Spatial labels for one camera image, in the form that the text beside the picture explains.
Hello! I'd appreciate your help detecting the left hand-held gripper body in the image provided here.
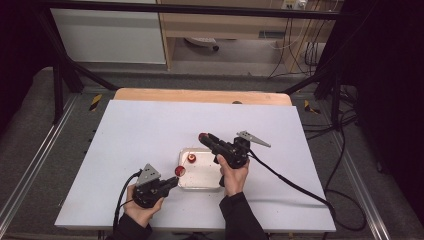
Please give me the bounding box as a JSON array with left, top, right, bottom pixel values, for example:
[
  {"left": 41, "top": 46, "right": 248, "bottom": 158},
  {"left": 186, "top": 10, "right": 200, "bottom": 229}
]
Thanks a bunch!
[{"left": 132, "top": 162, "right": 170, "bottom": 210}]

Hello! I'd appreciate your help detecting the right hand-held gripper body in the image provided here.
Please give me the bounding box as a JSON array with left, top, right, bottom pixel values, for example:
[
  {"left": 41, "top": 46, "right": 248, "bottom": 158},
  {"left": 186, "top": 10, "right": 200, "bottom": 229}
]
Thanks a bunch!
[{"left": 213, "top": 130, "right": 272, "bottom": 170}]

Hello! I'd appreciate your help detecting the white rectangular tray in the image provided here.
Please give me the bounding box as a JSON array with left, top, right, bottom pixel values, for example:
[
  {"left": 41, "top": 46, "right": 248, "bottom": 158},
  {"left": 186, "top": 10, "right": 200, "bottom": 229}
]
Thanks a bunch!
[{"left": 177, "top": 147, "right": 225, "bottom": 191}]

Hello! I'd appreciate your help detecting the person's left hand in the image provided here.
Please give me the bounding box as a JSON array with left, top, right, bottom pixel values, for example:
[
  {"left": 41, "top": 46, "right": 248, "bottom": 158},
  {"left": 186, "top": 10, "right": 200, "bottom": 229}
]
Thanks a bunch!
[{"left": 122, "top": 195, "right": 165, "bottom": 229}]

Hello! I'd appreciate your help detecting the person's right hand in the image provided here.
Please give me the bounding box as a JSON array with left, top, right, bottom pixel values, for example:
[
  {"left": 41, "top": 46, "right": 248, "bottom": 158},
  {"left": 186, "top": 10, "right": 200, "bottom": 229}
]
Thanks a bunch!
[{"left": 216, "top": 154, "right": 251, "bottom": 198}]

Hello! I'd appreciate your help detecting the black yellow warning tape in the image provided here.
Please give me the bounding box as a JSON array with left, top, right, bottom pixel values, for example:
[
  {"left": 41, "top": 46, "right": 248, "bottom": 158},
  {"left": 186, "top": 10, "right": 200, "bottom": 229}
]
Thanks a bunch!
[
  {"left": 303, "top": 99, "right": 321, "bottom": 115},
  {"left": 88, "top": 93, "right": 103, "bottom": 112}
]

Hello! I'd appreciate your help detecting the office chair wheel base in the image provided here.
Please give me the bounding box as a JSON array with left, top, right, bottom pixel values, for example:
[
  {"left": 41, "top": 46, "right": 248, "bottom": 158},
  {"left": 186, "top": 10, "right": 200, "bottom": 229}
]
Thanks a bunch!
[{"left": 184, "top": 36, "right": 220, "bottom": 52}]

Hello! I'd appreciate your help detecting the light wooden desk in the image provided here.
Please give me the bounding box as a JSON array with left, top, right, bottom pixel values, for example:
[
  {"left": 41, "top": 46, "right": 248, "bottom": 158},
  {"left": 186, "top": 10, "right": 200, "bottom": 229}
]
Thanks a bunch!
[{"left": 156, "top": 0, "right": 338, "bottom": 72}]

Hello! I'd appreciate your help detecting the white cabinet panel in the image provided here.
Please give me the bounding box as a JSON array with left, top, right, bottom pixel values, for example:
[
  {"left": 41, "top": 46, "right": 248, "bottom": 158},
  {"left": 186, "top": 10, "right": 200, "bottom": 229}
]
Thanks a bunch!
[{"left": 49, "top": 7, "right": 167, "bottom": 65}]

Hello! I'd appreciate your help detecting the white power strip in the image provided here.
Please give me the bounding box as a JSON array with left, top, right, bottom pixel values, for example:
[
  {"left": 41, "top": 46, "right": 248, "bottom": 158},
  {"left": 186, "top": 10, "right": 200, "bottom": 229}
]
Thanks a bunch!
[{"left": 281, "top": 0, "right": 308, "bottom": 10}]

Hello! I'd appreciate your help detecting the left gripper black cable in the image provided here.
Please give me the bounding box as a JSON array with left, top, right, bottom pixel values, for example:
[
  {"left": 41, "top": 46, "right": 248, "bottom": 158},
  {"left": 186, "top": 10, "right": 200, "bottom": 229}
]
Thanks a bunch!
[{"left": 112, "top": 169, "right": 144, "bottom": 234}]

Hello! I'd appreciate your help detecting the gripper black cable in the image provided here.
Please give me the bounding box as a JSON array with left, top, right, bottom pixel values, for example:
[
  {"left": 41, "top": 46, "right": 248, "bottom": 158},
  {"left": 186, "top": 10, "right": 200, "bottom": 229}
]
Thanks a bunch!
[
  {"left": 112, "top": 169, "right": 144, "bottom": 234},
  {"left": 247, "top": 149, "right": 338, "bottom": 231}
]

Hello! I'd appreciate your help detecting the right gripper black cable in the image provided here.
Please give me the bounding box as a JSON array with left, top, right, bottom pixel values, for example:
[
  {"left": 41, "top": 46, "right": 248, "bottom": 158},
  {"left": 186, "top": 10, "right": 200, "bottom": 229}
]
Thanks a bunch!
[{"left": 247, "top": 149, "right": 338, "bottom": 231}]

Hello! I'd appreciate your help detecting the bundle of black floor cables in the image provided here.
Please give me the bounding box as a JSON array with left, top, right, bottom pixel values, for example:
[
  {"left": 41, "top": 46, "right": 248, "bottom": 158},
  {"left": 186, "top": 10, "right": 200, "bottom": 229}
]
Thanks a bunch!
[{"left": 301, "top": 84, "right": 368, "bottom": 233}]

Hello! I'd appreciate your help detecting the aluminium floor rail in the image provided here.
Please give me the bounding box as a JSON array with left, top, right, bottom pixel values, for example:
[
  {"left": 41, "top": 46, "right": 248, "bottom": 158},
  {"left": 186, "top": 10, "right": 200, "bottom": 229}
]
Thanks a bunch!
[
  {"left": 0, "top": 93, "right": 81, "bottom": 228},
  {"left": 328, "top": 128, "right": 393, "bottom": 240}
]

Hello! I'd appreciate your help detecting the black metal frame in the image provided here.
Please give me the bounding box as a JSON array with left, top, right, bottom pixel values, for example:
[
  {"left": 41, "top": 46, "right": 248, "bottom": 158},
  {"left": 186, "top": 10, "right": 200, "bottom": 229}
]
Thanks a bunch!
[{"left": 34, "top": 0, "right": 344, "bottom": 125}]

